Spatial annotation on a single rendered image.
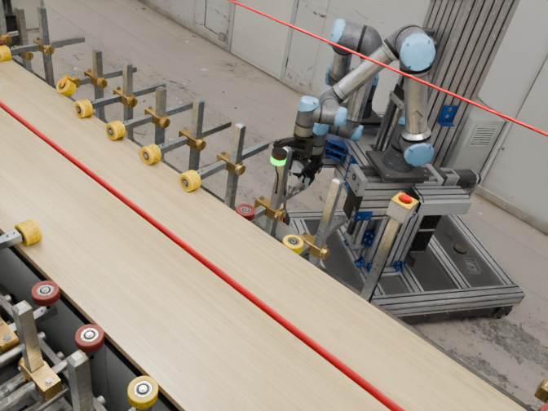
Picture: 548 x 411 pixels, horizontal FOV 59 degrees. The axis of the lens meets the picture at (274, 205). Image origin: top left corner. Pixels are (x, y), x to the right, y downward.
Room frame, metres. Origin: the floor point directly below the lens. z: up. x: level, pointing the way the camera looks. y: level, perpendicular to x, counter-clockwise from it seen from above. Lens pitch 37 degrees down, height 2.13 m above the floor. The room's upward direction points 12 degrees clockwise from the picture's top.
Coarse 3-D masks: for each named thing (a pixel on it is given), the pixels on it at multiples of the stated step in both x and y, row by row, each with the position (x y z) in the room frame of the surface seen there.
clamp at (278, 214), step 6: (258, 198) 1.71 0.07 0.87; (264, 198) 1.72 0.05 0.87; (258, 204) 1.69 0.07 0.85; (264, 204) 1.68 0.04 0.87; (270, 210) 1.66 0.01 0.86; (276, 210) 1.65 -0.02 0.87; (282, 210) 1.66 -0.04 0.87; (270, 216) 1.65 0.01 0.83; (276, 216) 1.64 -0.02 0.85; (282, 216) 1.66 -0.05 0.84
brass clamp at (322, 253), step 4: (300, 236) 1.57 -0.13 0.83; (308, 236) 1.58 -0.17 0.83; (312, 236) 1.58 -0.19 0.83; (304, 240) 1.55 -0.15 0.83; (308, 240) 1.56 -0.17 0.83; (312, 240) 1.56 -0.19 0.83; (308, 244) 1.54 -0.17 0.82; (312, 244) 1.54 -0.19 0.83; (312, 248) 1.53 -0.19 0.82; (316, 248) 1.52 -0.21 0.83; (320, 248) 1.52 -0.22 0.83; (324, 248) 1.53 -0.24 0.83; (308, 252) 1.53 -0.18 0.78; (312, 252) 1.52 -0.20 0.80; (316, 252) 1.52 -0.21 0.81; (320, 252) 1.51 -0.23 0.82; (324, 252) 1.51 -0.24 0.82; (328, 252) 1.53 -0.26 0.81; (316, 256) 1.51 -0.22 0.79; (320, 256) 1.50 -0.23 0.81; (324, 256) 1.50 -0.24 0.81
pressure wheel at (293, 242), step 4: (288, 236) 1.46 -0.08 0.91; (292, 236) 1.46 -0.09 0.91; (296, 236) 1.47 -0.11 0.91; (284, 240) 1.43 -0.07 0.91; (288, 240) 1.44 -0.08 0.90; (292, 240) 1.44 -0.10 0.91; (296, 240) 1.45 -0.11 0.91; (300, 240) 1.45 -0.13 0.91; (284, 244) 1.42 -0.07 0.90; (288, 244) 1.41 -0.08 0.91; (292, 244) 1.42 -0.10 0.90; (296, 244) 1.43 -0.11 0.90; (300, 244) 1.43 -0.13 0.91; (292, 248) 1.40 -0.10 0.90; (296, 248) 1.40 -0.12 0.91; (300, 248) 1.41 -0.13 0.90; (296, 252) 1.40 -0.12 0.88
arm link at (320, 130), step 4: (316, 124) 1.91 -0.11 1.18; (320, 124) 1.92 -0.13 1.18; (324, 124) 1.92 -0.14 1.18; (316, 128) 1.91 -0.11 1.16; (320, 128) 1.91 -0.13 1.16; (324, 128) 1.91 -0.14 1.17; (328, 128) 1.93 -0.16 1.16; (312, 132) 1.92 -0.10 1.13; (316, 132) 1.91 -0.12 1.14; (320, 132) 1.91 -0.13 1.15; (324, 132) 1.91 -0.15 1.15; (316, 136) 1.91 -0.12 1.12; (320, 136) 1.91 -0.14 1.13; (324, 136) 1.92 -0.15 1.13; (316, 140) 1.90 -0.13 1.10; (320, 140) 1.91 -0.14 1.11; (324, 140) 1.92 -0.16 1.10; (312, 144) 1.91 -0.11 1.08; (316, 144) 1.90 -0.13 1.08; (320, 144) 1.91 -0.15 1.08
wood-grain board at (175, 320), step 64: (0, 64) 2.39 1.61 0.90; (0, 128) 1.79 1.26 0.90; (64, 128) 1.90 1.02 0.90; (0, 192) 1.37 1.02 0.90; (64, 192) 1.45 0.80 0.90; (128, 192) 1.53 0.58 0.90; (192, 192) 1.62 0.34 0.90; (64, 256) 1.13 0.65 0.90; (128, 256) 1.19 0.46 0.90; (256, 256) 1.32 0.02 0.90; (128, 320) 0.92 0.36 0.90; (192, 320) 0.97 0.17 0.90; (256, 320) 1.02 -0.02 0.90; (320, 320) 1.08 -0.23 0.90; (384, 320) 1.14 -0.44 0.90; (192, 384) 0.76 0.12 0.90; (256, 384) 0.80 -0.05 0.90; (320, 384) 0.85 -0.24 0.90; (384, 384) 0.89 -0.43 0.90; (448, 384) 0.94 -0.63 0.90
